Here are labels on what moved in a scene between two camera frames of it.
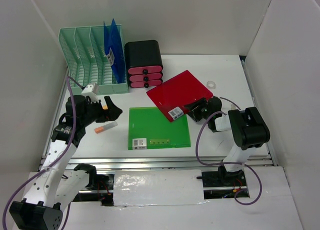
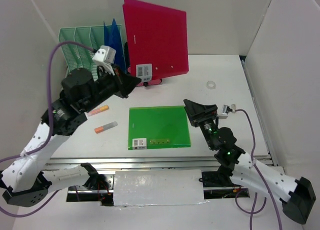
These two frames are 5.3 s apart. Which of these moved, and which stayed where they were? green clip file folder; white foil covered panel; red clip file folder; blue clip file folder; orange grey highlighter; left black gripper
Moved: left black gripper; red clip file folder
Stayed: green clip file folder; white foil covered panel; orange grey highlighter; blue clip file folder
